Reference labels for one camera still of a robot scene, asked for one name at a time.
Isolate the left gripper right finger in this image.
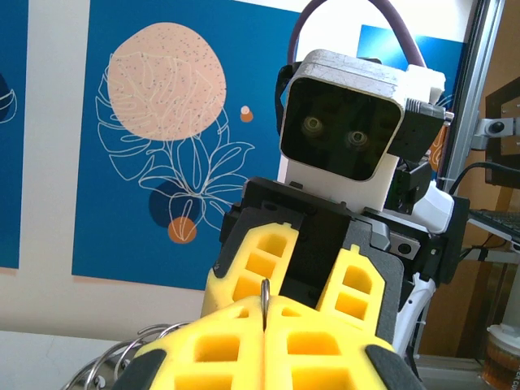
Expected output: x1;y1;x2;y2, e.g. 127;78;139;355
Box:
263;294;423;390

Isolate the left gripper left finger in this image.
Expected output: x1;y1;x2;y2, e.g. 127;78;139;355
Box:
111;294;267;390

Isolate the silver keyring chain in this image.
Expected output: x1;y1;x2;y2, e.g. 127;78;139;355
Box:
60;278;271;390

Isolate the black keyboard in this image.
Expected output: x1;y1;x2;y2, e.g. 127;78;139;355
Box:
466;208;520;247

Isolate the plastic cup with brown drink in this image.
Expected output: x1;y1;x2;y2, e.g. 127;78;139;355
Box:
480;323;520;388

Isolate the silver clamp fixture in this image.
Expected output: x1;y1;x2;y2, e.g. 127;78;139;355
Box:
470;116;520;150

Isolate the brown wooden board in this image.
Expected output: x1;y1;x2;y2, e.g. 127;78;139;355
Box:
485;78;520;189

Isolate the aluminium table edge rail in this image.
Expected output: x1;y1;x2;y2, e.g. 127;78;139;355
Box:
412;352;487;381

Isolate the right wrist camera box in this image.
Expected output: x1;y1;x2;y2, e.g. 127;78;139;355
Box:
278;48;455;213

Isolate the black cable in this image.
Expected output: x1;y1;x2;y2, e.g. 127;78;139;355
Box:
446;161;520;194

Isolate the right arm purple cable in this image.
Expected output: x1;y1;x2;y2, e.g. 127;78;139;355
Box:
286;0;427;68

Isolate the aluminium frame post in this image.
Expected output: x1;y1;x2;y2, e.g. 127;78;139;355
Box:
440;0;507;192

